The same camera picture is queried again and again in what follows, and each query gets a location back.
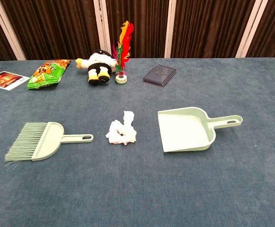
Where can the white screen frame post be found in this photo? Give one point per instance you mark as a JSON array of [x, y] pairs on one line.
[[249, 28], [101, 28], [7, 28], [170, 28]]

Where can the light green plastic dustpan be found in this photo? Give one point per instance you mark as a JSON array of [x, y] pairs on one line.
[[184, 127]]

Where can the light green hand broom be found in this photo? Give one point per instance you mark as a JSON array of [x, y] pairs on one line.
[[49, 142]]

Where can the red photo postcard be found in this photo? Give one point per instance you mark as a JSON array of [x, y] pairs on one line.
[[4, 80]]

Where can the colourful feather shuttlecock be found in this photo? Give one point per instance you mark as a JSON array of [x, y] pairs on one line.
[[121, 79]]

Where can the blue felt table cover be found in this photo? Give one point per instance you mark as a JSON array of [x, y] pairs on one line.
[[137, 184]]

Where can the black white plush toy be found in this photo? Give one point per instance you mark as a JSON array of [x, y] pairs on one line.
[[99, 63]]

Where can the green orange snack bag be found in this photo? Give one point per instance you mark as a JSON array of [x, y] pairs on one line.
[[47, 73]]

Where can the white paper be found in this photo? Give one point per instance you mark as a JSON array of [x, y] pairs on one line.
[[118, 135]]

